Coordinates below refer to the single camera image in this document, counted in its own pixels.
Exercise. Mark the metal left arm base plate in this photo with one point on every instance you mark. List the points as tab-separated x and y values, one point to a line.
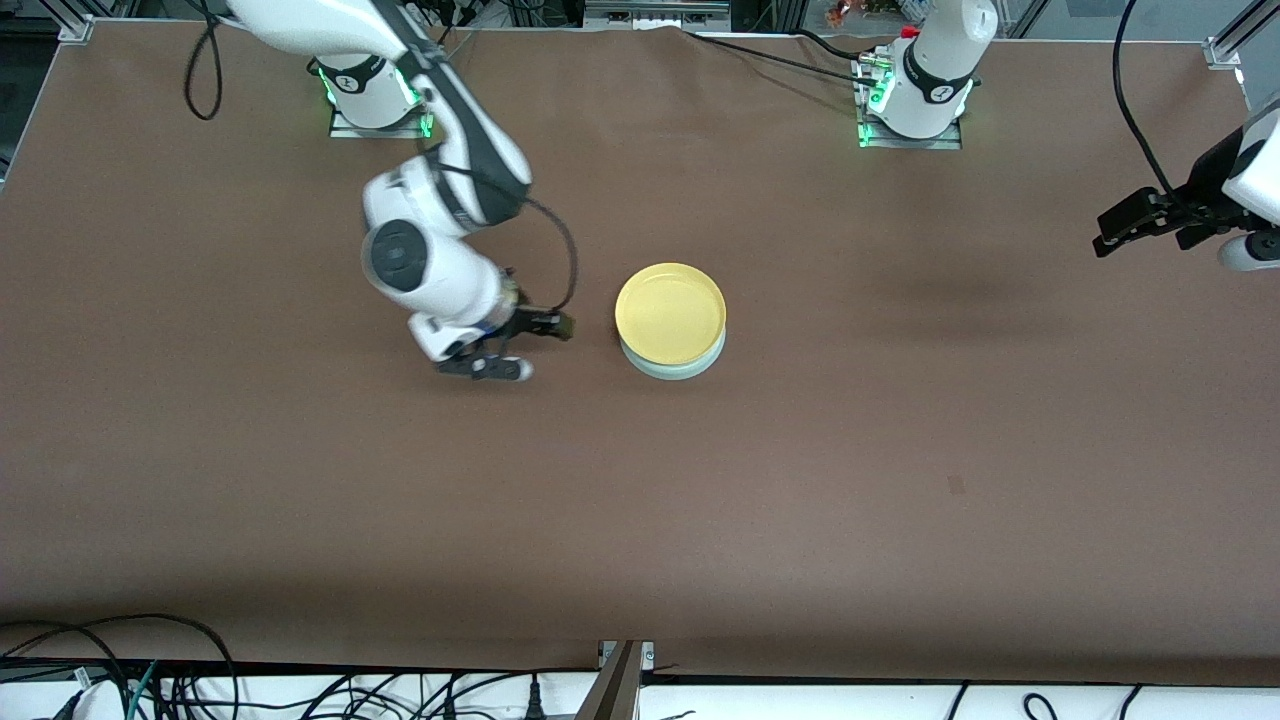
910	143

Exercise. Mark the aluminium frame corner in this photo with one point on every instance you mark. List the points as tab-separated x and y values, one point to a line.
75	30
1225	50

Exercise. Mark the brown table cover sheet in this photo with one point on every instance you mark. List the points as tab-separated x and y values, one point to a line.
800	500

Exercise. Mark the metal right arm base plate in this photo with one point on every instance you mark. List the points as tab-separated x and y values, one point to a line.
370	131

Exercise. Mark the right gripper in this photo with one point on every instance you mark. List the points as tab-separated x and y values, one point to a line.
528	323

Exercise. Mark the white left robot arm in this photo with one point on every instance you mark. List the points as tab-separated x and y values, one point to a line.
940	60

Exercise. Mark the black power plug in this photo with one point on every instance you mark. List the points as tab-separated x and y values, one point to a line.
534	702

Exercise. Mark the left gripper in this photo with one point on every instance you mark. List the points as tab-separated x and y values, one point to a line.
1203	198

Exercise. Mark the yellow plastic plate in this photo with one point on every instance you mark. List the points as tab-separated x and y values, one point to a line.
670	312

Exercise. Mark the white side table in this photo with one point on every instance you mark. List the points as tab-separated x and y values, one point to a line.
800	703

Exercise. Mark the grey metal rail bracket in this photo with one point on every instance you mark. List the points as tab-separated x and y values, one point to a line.
655	12

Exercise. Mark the colourful small objects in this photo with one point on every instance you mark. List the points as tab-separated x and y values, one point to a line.
860	10

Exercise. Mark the aluminium profile post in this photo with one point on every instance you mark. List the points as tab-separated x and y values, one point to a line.
615	690

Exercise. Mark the green plastic plate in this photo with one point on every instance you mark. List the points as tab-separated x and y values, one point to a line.
670	373

